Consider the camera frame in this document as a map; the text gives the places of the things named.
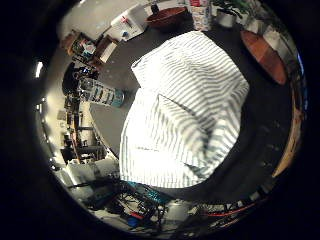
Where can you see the patterned teal spray bottle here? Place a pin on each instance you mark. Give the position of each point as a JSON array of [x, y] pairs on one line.
[[103, 95]]

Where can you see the white striped cloth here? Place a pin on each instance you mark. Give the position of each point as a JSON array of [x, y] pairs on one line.
[[183, 110]]

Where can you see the teal equipment rack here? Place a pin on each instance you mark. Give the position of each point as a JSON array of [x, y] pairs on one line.
[[153, 193]]

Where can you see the white cardboard box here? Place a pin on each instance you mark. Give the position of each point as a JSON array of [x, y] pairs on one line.
[[131, 23]]

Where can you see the wooden bowl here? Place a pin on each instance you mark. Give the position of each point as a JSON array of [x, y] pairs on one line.
[[166, 16]]

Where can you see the printed paper cup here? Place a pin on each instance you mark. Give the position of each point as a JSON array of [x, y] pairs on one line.
[[201, 15]]

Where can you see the round wooden board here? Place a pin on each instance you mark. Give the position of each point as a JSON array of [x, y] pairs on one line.
[[263, 55]]

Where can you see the leafy plant in white pot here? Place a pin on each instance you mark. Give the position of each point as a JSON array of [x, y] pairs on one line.
[[226, 15]]

